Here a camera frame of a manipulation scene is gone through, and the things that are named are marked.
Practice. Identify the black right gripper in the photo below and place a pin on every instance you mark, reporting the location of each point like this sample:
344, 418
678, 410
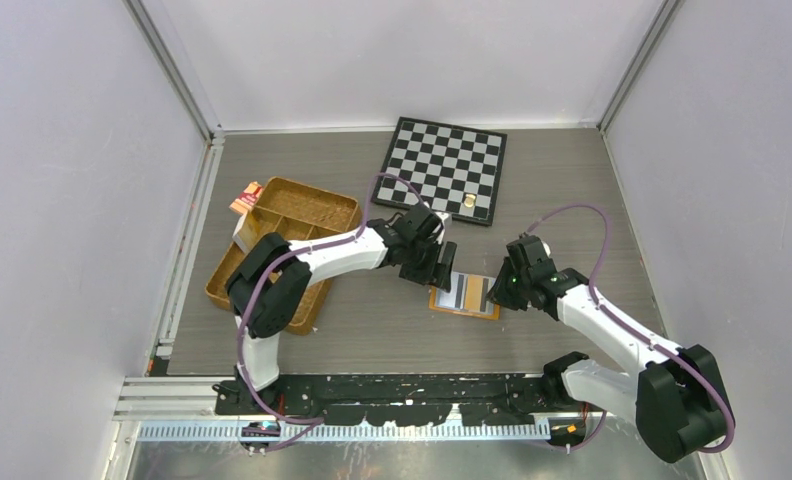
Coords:
498, 291

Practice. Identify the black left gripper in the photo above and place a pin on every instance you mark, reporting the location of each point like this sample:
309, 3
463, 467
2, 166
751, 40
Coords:
435, 274

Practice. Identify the orange leather card holder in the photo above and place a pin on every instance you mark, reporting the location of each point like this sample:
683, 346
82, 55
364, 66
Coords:
494, 315

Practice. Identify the white credit card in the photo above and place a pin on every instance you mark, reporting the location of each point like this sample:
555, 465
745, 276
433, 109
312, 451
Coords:
454, 299

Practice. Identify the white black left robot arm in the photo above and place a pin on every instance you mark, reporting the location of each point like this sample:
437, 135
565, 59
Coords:
268, 286

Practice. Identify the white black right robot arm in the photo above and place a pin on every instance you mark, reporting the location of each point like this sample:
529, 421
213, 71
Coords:
674, 395

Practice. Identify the red playing card box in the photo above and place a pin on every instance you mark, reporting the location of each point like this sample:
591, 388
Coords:
245, 201

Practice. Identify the black white chessboard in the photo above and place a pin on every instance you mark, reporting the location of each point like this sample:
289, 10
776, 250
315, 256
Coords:
443, 162

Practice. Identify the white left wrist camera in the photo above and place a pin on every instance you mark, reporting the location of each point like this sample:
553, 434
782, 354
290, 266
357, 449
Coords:
444, 222

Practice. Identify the aluminium slotted rail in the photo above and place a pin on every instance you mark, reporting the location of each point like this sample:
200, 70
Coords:
274, 432

